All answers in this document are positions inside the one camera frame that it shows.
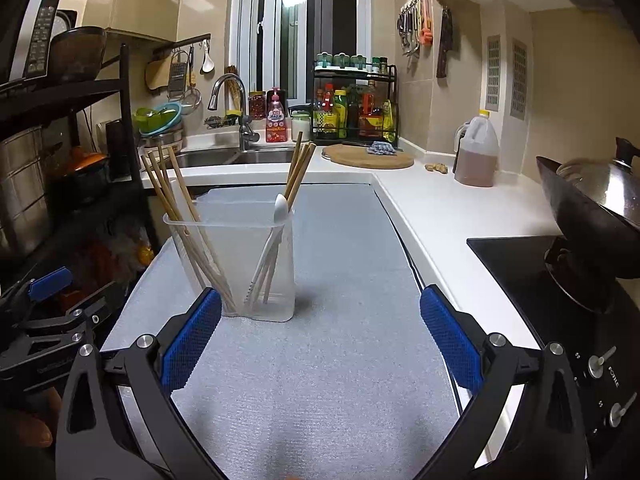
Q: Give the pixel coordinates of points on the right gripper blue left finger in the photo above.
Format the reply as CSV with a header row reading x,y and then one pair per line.
x,y
184,338

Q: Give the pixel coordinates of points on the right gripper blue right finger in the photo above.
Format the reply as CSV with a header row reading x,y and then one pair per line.
x,y
462,355

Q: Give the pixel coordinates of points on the white striped spoon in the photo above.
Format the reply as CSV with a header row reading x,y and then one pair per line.
x,y
280,215

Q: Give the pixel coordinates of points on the hanging kitchen tools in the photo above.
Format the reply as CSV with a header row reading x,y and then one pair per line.
x,y
415,27

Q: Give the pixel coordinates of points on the person's left hand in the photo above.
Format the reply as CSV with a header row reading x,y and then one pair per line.
x,y
36,420

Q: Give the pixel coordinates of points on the grey table mat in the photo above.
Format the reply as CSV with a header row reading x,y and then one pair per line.
x,y
353,385

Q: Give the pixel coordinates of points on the clear plastic utensil holder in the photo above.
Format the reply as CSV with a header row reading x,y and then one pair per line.
x,y
237,222

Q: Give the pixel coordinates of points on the steel pot on shelf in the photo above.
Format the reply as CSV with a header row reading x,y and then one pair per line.
x,y
24,212

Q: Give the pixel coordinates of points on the black gas stove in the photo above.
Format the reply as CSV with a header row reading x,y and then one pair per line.
x,y
597,324

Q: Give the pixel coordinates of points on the black storage shelf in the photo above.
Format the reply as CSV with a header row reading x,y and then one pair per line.
x,y
83,188

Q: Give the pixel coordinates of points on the stainless steel sink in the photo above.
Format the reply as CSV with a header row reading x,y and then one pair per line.
x,y
230,156

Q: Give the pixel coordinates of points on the black wok with lid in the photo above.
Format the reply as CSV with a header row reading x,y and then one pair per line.
x,y
595,203

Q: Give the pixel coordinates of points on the brown liquid plastic jug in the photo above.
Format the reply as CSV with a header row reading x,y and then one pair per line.
x,y
477,150

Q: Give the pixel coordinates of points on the blue dish cloth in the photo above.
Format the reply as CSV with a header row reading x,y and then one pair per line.
x,y
381,148

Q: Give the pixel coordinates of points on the round wooden cutting board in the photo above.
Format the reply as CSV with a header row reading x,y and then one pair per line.
x,y
359,157

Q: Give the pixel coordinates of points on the green blue bowls stack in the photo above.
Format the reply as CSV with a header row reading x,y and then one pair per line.
x,y
153,121

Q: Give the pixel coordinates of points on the white lidded jar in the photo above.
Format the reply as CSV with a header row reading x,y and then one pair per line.
x,y
300,125

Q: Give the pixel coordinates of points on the red soap bottle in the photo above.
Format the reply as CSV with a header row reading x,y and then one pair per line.
x,y
276,129

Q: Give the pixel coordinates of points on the red contents glass jar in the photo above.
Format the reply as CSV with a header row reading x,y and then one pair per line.
x,y
257,105

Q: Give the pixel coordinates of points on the black spice rack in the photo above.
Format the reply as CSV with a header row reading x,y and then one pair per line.
x,y
355,100

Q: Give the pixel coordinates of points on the hanging white ladle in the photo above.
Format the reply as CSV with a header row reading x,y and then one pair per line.
x,y
208,65

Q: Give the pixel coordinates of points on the hanging metal grater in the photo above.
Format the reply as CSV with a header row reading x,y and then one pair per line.
x,y
176,87

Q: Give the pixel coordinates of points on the dark bowl on shelf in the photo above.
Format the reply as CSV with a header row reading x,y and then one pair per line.
x,y
77,54

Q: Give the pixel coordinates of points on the hanging cleaver knife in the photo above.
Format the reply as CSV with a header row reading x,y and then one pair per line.
x,y
446,42

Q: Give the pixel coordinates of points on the black microwave oven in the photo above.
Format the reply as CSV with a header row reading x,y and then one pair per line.
x,y
42,21

